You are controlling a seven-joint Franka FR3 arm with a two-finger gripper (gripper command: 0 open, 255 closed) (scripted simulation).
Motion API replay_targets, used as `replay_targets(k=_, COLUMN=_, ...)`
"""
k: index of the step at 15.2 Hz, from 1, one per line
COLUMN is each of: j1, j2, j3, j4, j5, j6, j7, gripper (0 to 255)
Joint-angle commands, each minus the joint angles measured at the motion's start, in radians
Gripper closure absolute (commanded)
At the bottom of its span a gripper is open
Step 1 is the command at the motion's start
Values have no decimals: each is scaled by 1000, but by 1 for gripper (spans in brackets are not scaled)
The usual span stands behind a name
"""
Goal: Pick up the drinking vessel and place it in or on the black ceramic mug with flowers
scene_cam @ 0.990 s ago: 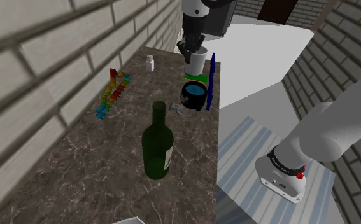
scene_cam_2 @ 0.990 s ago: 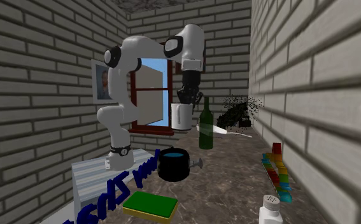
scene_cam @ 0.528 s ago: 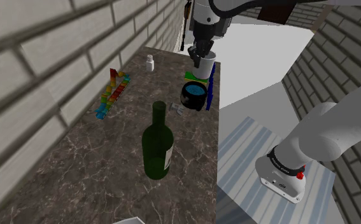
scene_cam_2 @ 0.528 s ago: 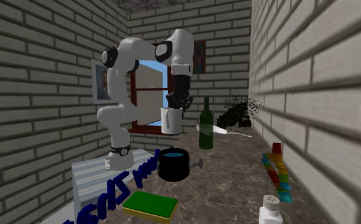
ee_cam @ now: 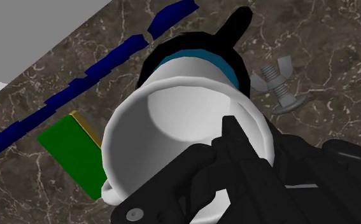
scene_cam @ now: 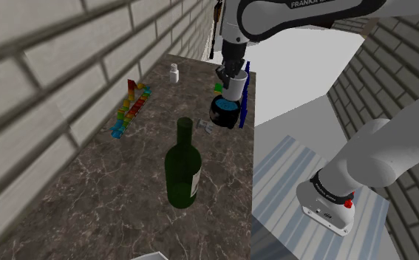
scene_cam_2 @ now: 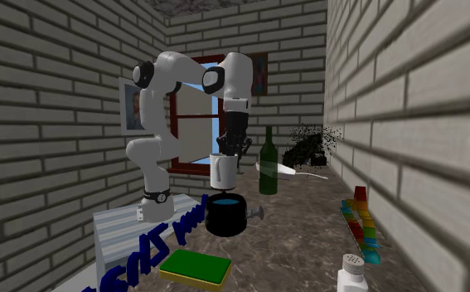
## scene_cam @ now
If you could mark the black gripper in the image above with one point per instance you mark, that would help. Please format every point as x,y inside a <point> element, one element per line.
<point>233,66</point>

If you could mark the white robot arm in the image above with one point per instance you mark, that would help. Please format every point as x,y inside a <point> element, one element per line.
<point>382,151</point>

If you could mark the white cup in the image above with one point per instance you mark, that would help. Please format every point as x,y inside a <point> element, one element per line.
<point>236,90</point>

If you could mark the small green block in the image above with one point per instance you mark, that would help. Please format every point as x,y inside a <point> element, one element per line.
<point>218,88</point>

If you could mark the blue flat board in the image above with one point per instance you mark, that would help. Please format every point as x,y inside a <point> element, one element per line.
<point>244,108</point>

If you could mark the black bowl with blue inside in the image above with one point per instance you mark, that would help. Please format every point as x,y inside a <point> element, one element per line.
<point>223,115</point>

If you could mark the small white bottle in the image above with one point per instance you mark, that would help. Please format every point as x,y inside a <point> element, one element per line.
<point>174,75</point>

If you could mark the small grey metal piece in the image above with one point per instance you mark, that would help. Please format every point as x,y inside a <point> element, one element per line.
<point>204,126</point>

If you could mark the rainbow coloured block toy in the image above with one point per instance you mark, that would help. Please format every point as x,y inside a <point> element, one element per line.
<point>131,111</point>

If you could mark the dark green wine bottle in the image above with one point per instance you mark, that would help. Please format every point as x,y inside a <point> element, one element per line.
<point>182,169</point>

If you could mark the blue white striped robot stand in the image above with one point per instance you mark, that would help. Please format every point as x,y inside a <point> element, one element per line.
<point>288,169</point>

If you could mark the white flat object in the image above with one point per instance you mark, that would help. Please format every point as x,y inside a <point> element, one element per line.
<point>151,256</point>

